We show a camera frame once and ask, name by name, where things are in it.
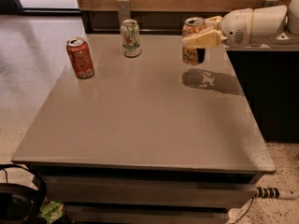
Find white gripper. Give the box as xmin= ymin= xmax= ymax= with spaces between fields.
xmin=182 ymin=8 xmax=253 ymax=49

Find gold orange soda can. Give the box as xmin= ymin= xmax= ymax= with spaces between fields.
xmin=182 ymin=17 xmax=206 ymax=65

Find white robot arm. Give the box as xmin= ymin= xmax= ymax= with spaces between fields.
xmin=182 ymin=0 xmax=299 ymax=49

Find white green 7up can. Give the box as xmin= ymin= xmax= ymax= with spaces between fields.
xmin=121 ymin=19 xmax=141 ymax=58

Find red orange soda can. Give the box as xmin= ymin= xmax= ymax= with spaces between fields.
xmin=66 ymin=37 xmax=94 ymax=79

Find grey cabinet drawers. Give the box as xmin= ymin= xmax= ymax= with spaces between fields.
xmin=31 ymin=166 xmax=256 ymax=224

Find green snack bag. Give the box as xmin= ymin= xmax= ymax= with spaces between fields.
xmin=38 ymin=201 xmax=64 ymax=224

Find right metal bracket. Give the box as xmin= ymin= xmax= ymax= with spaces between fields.
xmin=263 ymin=0 xmax=279 ymax=7

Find metal bracket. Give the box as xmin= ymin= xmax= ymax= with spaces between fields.
xmin=263 ymin=0 xmax=279 ymax=7
xmin=117 ymin=0 xmax=131 ymax=24

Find left metal bracket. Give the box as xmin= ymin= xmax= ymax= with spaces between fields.
xmin=117 ymin=0 xmax=131 ymax=24

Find black white striped handle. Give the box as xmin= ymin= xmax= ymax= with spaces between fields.
xmin=256 ymin=187 xmax=299 ymax=200

